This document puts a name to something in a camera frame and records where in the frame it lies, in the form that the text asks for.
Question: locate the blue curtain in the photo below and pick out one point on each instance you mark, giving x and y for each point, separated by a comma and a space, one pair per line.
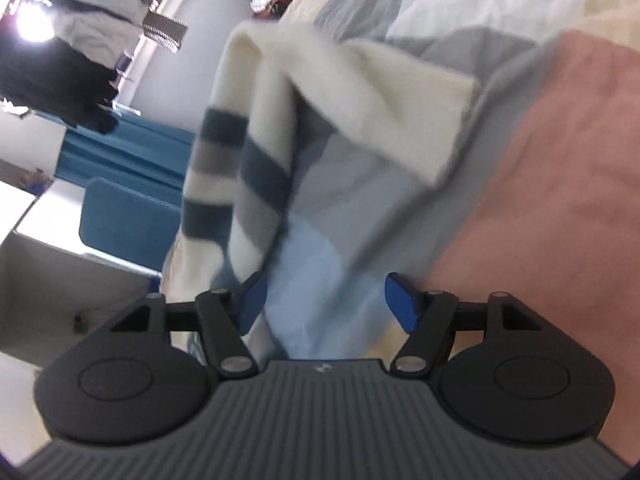
125, 150

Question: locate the cream blue-striped sweater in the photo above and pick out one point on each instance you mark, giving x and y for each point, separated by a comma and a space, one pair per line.
280, 90

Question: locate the striped hanging shirt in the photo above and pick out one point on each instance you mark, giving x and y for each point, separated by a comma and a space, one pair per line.
164, 31

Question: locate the blue upholstered chair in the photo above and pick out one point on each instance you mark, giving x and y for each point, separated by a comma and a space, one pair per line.
125, 225

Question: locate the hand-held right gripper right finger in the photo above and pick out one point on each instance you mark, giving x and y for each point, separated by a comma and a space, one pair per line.
405, 305

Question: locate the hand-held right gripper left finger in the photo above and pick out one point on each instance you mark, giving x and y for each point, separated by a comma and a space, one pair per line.
252, 302

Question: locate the checkered patchwork quilt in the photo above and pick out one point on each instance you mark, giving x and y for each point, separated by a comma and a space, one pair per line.
550, 160

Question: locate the white hanging shirt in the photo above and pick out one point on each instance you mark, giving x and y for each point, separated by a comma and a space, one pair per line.
100, 15

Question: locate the black hanging jacket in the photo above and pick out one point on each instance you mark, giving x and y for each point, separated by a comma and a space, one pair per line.
45, 80

